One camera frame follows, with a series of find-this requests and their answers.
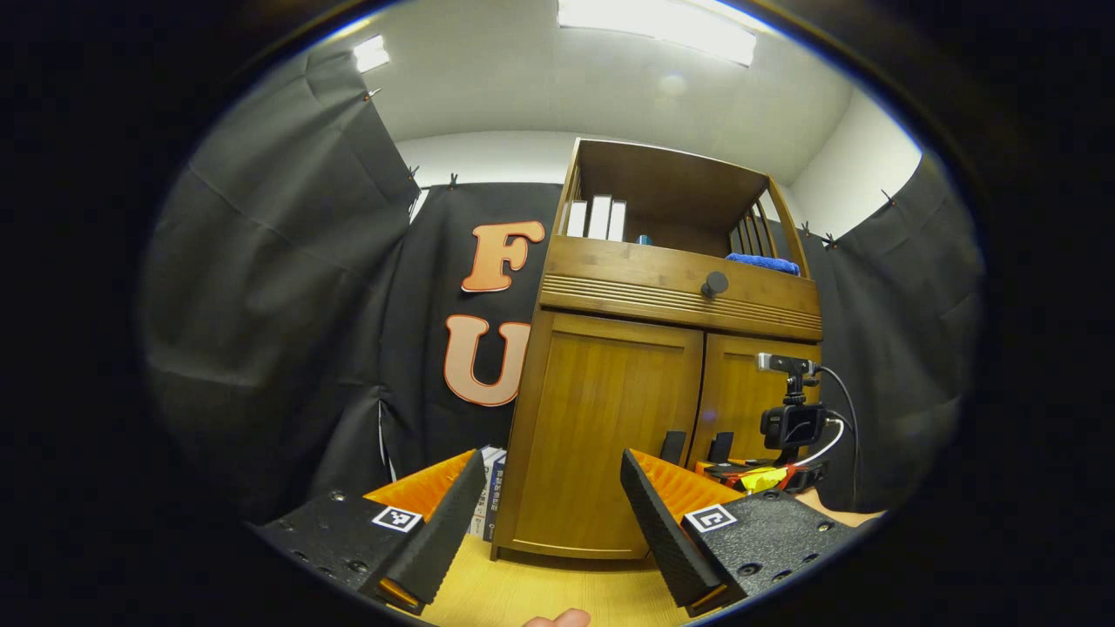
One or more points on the small ceiling light panel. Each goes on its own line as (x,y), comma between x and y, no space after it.
(371,54)

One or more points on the blue towel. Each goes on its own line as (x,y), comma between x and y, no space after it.
(762,263)

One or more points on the wooden double-door shoe cabinet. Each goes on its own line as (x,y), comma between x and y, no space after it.
(671,183)

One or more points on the blue box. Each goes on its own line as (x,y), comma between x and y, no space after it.
(496,496)

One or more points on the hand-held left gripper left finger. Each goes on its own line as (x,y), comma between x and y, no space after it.
(440,540)

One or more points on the ribbed wooden drawer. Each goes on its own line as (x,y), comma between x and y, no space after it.
(627,279)

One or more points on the black round drawer knob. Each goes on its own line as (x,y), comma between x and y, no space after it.
(715,284)

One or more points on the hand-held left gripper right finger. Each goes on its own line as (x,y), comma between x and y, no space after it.
(666,540)

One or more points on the wooden cabinet door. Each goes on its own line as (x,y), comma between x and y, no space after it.
(740,392)
(601,435)

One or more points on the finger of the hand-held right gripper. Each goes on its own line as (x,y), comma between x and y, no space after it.
(740,475)

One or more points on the black backdrop cloth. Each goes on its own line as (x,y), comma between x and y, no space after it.
(261,305)

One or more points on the white book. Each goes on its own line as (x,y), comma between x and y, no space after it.
(577,219)
(600,218)
(618,222)

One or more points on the white box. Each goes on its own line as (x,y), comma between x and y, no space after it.
(482,505)

